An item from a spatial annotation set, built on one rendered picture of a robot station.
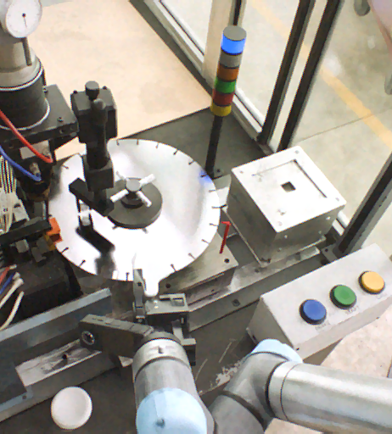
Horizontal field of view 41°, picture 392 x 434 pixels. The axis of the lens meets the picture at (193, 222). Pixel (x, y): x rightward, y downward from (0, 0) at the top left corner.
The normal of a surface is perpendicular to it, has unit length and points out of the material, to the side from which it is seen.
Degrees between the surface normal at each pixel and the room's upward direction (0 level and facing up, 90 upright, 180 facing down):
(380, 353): 0
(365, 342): 0
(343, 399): 55
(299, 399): 64
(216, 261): 0
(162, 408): 36
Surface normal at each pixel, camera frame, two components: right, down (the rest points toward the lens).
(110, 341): -0.38, 0.32
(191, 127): 0.10, -0.58
